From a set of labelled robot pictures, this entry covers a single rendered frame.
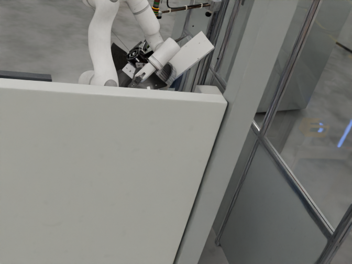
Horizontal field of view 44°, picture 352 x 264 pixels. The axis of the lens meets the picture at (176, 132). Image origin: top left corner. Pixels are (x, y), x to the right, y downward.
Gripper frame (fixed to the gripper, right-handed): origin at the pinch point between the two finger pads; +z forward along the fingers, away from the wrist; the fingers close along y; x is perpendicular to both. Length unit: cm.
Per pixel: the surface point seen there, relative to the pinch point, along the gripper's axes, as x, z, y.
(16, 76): -43, 36, 6
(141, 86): 2.1, -3.1, -33.7
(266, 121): 71, -42, -39
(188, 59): 11, -37, -65
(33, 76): -37.7, 30.6, 2.7
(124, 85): -6, 4, -56
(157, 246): 33, 16, 136
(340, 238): 119, -19, 30
